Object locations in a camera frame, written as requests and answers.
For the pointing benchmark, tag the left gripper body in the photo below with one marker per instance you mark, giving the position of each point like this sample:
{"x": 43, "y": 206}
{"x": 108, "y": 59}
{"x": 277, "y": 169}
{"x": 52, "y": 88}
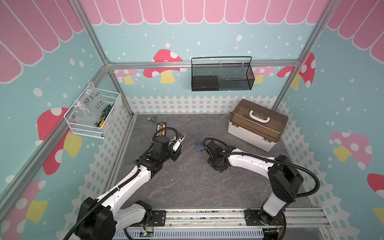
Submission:
{"x": 171, "y": 154}

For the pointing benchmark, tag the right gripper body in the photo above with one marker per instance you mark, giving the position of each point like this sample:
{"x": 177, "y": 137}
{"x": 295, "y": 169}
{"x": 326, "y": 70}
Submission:
{"x": 212, "y": 162}

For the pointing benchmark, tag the clear test tube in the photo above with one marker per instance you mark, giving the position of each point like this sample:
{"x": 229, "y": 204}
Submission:
{"x": 187, "y": 150}
{"x": 191, "y": 160}

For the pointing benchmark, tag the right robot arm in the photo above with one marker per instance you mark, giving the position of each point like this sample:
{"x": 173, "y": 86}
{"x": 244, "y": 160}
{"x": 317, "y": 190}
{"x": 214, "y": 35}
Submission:
{"x": 284, "y": 176}

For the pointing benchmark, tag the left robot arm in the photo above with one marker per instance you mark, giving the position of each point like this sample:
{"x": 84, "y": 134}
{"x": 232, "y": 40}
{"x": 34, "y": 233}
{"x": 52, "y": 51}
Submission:
{"x": 102, "y": 217}

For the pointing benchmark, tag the black box with orange connectors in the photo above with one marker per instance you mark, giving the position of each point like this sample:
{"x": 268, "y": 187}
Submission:
{"x": 161, "y": 125}

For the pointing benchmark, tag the brown lid storage box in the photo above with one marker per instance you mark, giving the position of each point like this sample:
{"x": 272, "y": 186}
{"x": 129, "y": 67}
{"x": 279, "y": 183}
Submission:
{"x": 257, "y": 125}

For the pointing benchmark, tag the black box in mesh basket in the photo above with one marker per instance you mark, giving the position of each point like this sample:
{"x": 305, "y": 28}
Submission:
{"x": 205, "y": 83}

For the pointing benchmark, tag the green yellow tool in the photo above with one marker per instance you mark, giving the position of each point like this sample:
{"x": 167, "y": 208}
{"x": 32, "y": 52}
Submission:
{"x": 103, "y": 117}

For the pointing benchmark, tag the clear plastic bag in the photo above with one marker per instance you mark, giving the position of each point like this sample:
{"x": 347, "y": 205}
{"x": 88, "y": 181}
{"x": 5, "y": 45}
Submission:
{"x": 89, "y": 105}

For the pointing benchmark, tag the small grey metal bracket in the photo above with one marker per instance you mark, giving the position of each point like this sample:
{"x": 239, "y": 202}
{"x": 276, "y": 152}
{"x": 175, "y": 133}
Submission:
{"x": 152, "y": 119}

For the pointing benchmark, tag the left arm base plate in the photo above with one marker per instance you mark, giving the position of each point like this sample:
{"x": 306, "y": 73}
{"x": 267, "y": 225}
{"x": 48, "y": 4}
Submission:
{"x": 155, "y": 219}

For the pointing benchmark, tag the white wire basket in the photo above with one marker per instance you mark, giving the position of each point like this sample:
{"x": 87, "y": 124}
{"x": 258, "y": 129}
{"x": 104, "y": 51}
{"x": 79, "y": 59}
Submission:
{"x": 85, "y": 128}

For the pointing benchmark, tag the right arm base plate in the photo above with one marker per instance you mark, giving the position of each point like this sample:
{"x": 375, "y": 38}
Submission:
{"x": 256, "y": 217}

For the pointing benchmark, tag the black wire mesh basket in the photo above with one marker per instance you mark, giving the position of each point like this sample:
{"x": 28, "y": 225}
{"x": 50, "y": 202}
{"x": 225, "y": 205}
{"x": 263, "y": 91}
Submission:
{"x": 234, "y": 73}

